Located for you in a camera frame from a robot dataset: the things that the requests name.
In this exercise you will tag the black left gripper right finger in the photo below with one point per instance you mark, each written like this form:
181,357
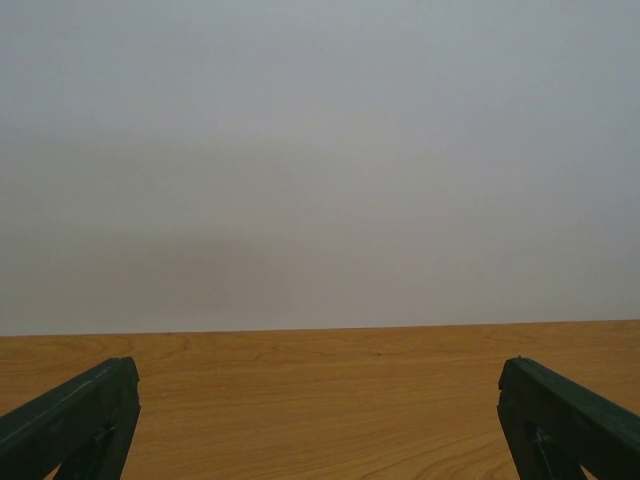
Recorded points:
557,429

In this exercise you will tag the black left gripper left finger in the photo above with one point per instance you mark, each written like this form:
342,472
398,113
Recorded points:
81,429

